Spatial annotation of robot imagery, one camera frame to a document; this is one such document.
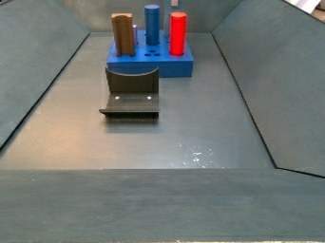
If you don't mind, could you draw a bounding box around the blue shape-sorter board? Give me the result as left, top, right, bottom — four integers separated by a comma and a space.
108, 30, 195, 78

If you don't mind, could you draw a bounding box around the blue cylinder peg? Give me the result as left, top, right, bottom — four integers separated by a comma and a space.
145, 5, 161, 46

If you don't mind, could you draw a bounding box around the purple rectangular block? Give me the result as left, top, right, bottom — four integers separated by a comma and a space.
133, 24, 138, 46

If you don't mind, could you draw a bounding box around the red hexagonal peg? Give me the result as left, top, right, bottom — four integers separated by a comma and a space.
170, 11, 188, 56

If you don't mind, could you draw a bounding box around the brown notched peg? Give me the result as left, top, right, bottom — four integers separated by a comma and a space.
113, 13, 136, 56

